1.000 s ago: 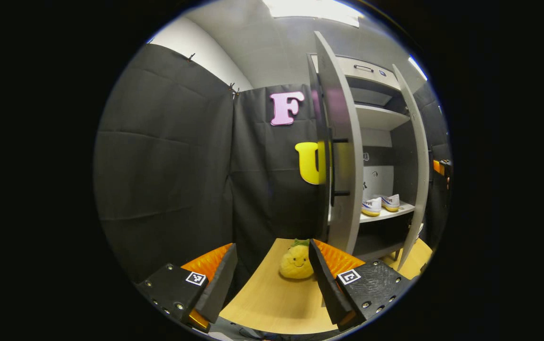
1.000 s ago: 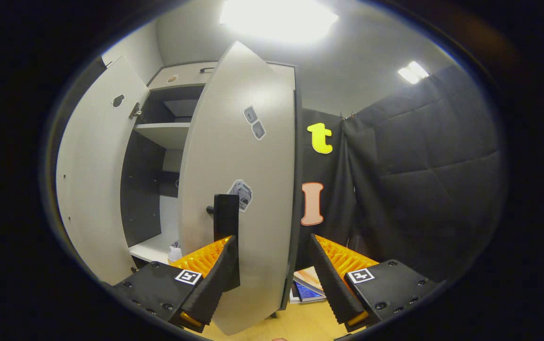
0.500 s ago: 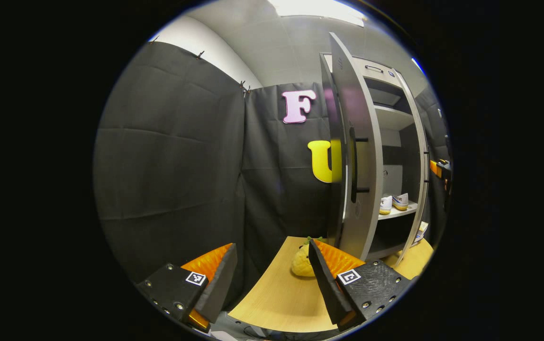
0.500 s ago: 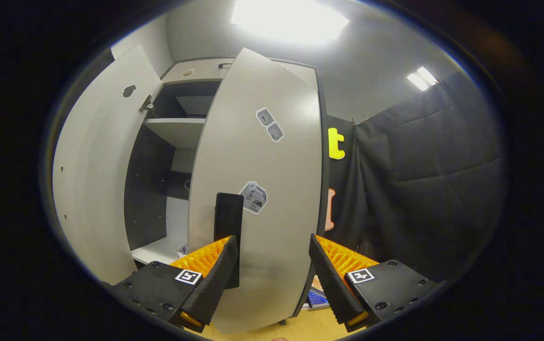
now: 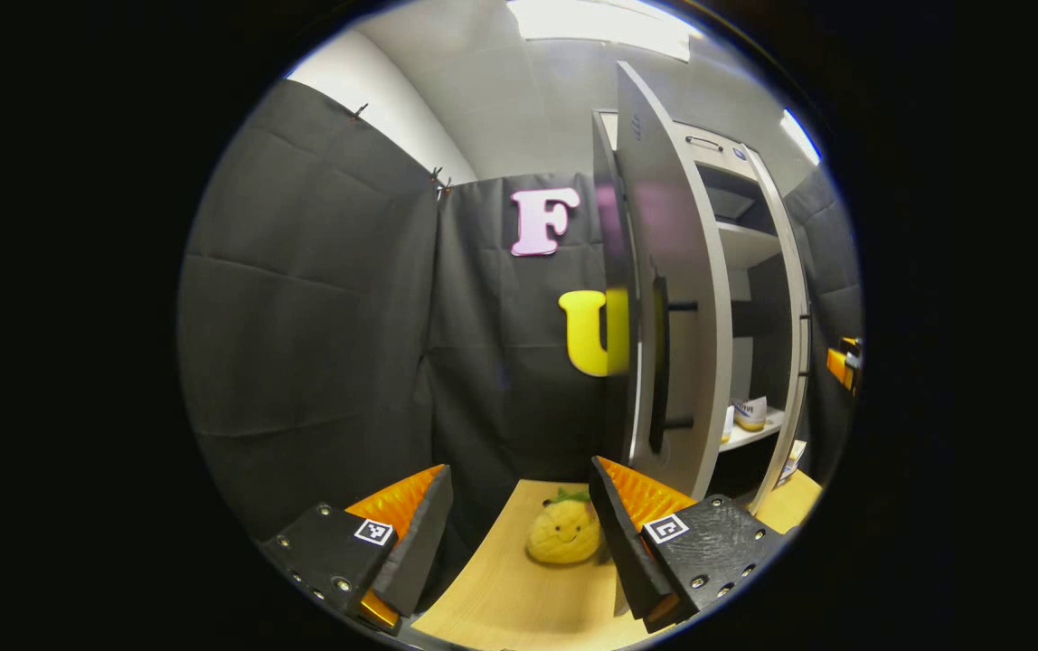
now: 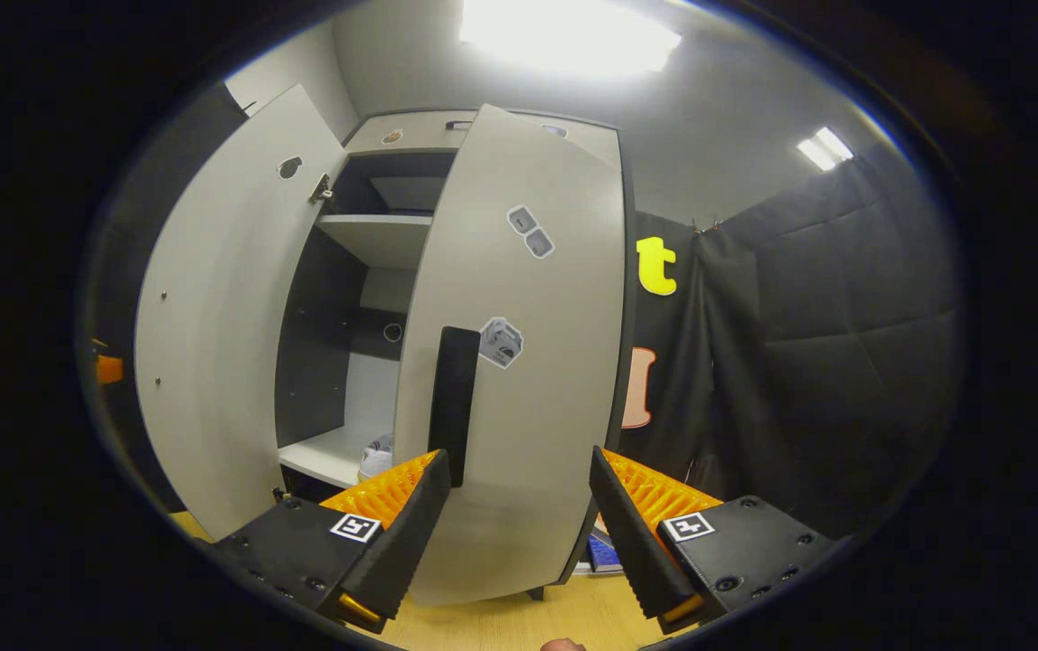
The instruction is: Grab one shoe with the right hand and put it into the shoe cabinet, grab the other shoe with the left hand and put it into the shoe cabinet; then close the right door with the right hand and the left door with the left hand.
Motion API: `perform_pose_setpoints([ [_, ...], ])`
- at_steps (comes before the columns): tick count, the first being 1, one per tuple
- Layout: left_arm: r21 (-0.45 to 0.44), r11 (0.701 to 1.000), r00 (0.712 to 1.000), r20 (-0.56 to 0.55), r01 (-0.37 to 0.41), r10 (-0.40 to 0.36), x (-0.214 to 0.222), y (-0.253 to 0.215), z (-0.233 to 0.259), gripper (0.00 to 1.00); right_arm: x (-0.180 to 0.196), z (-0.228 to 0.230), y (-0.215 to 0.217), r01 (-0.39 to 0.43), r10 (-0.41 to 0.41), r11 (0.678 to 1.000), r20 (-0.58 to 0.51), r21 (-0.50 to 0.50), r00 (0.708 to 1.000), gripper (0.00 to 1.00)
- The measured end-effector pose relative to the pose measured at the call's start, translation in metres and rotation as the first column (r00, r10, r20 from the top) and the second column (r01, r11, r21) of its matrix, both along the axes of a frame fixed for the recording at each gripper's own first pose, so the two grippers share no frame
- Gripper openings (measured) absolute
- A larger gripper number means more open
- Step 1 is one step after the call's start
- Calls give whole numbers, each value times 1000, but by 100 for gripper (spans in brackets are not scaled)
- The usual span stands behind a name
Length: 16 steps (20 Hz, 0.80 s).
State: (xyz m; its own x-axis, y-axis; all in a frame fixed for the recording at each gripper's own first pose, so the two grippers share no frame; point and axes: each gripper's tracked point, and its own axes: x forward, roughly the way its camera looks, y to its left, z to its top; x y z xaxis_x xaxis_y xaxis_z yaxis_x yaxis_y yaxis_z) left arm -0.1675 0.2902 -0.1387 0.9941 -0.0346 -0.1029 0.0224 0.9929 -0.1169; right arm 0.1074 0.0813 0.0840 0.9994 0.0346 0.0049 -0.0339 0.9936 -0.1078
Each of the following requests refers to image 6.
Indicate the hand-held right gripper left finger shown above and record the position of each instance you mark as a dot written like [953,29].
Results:
[403,542]

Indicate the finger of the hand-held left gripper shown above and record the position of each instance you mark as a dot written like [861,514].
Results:
[109,369]

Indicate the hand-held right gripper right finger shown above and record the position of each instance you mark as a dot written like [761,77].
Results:
[632,542]

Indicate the white striped shoe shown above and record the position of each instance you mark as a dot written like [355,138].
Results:
[376,463]

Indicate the grey shoe cabinet door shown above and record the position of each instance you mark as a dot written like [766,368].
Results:
[537,434]
[221,344]

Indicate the grey shoe cabinet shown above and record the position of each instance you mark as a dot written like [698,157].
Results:
[374,240]

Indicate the blue book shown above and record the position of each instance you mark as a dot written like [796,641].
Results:
[605,553]

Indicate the small ceiling light panel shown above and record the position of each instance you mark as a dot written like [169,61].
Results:
[825,149]

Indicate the large ceiling light panel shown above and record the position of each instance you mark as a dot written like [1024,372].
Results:
[569,36]

